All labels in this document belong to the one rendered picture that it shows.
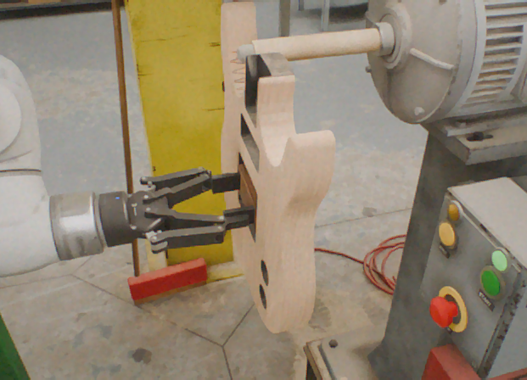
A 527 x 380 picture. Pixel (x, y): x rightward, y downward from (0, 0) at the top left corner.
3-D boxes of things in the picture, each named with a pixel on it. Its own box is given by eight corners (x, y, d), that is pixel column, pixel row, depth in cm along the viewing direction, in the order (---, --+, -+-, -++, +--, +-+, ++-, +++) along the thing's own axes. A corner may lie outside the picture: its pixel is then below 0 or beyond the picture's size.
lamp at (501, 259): (490, 260, 58) (496, 241, 57) (507, 278, 56) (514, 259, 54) (484, 262, 58) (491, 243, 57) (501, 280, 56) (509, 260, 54)
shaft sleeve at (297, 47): (369, 28, 73) (379, 28, 70) (369, 51, 74) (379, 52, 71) (248, 40, 69) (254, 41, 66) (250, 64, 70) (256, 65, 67)
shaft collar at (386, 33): (379, 22, 74) (395, 22, 70) (379, 54, 75) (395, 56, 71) (367, 23, 73) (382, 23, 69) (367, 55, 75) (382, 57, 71)
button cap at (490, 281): (488, 281, 61) (494, 262, 59) (503, 298, 58) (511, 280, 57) (478, 283, 60) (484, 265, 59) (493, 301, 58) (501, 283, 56)
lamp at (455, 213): (446, 214, 65) (451, 195, 64) (459, 228, 63) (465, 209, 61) (441, 215, 65) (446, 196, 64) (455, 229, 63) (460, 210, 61)
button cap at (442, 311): (448, 305, 71) (454, 286, 68) (464, 328, 67) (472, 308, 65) (423, 312, 70) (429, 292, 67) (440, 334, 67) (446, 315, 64)
